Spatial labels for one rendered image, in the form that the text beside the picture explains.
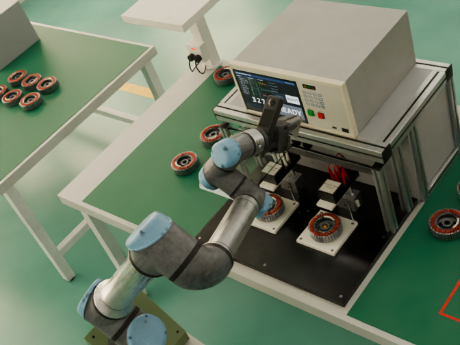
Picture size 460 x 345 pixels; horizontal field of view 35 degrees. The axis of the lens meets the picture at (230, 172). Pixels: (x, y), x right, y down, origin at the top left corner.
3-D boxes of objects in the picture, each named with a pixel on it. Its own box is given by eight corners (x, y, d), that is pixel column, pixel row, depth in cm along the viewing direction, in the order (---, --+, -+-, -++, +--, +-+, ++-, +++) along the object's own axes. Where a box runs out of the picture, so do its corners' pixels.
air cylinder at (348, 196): (355, 211, 247) (352, 200, 243) (337, 206, 251) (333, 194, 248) (363, 202, 249) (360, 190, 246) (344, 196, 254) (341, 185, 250)
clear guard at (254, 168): (254, 207, 229) (248, 194, 225) (198, 188, 244) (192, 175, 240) (311, 141, 244) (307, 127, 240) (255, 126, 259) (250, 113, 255)
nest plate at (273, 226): (275, 234, 251) (274, 232, 250) (242, 222, 260) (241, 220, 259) (299, 205, 257) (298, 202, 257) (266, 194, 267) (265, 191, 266)
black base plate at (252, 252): (344, 307, 223) (342, 303, 221) (194, 244, 262) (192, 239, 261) (418, 202, 244) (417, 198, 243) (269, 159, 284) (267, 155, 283)
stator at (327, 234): (331, 248, 237) (328, 240, 234) (303, 237, 244) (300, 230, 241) (349, 224, 242) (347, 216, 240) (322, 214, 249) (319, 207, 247)
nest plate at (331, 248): (334, 256, 236) (333, 254, 235) (296, 242, 245) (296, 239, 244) (358, 224, 242) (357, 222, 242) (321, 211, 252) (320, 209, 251)
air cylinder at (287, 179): (298, 193, 262) (294, 182, 258) (281, 187, 267) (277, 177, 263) (305, 183, 264) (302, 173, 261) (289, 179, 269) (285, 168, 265)
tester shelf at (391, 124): (385, 164, 216) (382, 152, 213) (215, 119, 258) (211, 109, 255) (453, 74, 236) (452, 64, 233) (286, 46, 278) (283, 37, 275)
